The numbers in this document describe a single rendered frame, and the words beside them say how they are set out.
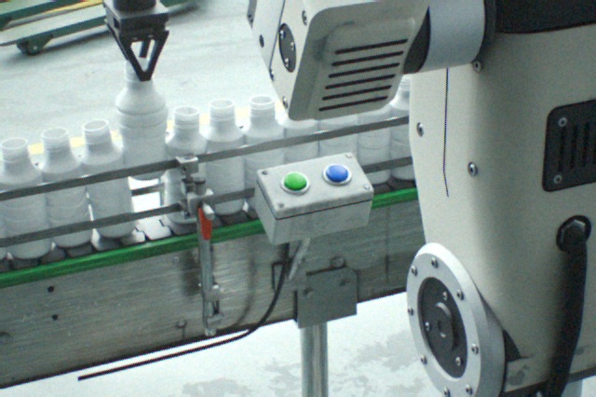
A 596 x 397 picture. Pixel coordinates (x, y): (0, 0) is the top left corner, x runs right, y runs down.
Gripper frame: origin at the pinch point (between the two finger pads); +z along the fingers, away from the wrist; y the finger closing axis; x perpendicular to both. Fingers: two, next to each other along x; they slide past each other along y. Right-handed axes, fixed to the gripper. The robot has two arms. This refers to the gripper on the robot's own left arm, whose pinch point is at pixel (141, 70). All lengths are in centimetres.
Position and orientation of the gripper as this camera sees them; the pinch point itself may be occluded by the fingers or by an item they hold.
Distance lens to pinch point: 156.3
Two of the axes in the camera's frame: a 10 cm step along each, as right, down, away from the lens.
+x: 9.3, -1.9, 3.2
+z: 0.3, 8.9, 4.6
